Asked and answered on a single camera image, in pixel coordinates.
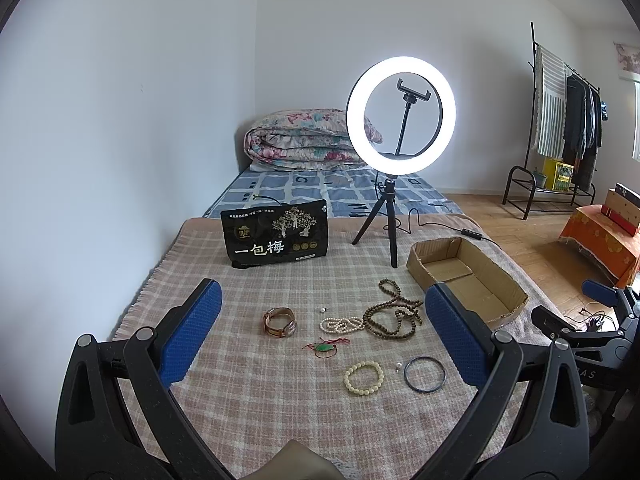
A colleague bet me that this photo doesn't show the dark bangle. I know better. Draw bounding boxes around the dark bangle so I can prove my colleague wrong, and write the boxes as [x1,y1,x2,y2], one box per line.
[402,356,447,394]

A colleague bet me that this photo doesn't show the brown wooden bead necklace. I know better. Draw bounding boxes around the brown wooden bead necklace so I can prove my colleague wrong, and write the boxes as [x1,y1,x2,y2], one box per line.
[361,278,426,340]

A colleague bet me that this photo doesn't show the cream bead bracelet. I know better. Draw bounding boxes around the cream bead bracelet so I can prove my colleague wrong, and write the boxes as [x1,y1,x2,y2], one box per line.
[342,360,386,395]

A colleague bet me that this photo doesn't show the brown leather wrap bracelet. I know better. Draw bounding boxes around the brown leather wrap bracelet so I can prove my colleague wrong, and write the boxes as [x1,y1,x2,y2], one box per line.
[262,306,298,339]

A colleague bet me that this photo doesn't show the white pearl necklace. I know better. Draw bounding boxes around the white pearl necklace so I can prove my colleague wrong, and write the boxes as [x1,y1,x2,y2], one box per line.
[319,315,367,334]

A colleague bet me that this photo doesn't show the green jade red cord pendant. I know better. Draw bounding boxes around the green jade red cord pendant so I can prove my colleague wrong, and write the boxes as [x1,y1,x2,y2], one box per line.
[303,338,350,360]

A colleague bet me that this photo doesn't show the orange covered table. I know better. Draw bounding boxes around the orange covered table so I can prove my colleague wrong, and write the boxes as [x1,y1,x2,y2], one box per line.
[559,205,639,287]

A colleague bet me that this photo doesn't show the stacked boxes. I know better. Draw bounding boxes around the stacked boxes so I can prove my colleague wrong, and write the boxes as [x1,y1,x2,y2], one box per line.
[601,188,640,236]

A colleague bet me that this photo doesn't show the black clothes rack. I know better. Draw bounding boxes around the black clothes rack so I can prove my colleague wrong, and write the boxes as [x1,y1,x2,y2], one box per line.
[501,25,608,221]

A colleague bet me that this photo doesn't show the brown cardboard box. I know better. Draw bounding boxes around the brown cardboard box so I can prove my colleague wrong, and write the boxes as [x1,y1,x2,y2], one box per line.
[407,237,528,330]

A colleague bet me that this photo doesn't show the yellow box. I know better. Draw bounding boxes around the yellow box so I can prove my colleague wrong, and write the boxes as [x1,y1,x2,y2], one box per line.
[542,157,574,192]

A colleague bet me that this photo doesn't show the dark hanging clothes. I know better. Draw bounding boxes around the dark hanging clothes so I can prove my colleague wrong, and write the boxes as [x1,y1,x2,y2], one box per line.
[562,74,608,193]

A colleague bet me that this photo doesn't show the pink plaid blanket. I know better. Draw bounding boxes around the pink plaid blanket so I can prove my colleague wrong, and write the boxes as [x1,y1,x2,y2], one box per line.
[110,213,597,480]

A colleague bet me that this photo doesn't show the striped hanging cloth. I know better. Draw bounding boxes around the striped hanging cloth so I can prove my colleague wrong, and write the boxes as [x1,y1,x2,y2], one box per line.
[533,44,567,159]

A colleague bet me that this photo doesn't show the floral curtain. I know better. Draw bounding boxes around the floral curtain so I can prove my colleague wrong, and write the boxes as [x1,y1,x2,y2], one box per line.
[615,44,640,76]

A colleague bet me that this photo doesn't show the black snack bag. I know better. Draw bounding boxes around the black snack bag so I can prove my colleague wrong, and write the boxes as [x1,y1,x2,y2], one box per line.
[220,200,329,269]

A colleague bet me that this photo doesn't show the blue patterned bed sheet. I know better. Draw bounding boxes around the blue patterned bed sheet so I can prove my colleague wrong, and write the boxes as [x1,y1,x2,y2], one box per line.
[205,168,461,219]

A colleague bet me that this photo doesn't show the black phone holder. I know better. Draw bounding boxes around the black phone holder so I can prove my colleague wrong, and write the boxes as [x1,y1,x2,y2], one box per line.
[394,78,431,156]

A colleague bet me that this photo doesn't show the folded floral quilt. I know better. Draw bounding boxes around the folded floral quilt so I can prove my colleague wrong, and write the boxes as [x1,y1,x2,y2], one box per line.
[243,108,366,171]

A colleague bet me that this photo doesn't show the black power cable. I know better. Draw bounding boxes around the black power cable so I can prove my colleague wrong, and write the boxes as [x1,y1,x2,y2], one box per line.
[369,169,507,252]

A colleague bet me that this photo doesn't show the white ring light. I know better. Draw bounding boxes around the white ring light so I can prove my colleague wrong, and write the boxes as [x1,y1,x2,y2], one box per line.
[346,55,457,176]

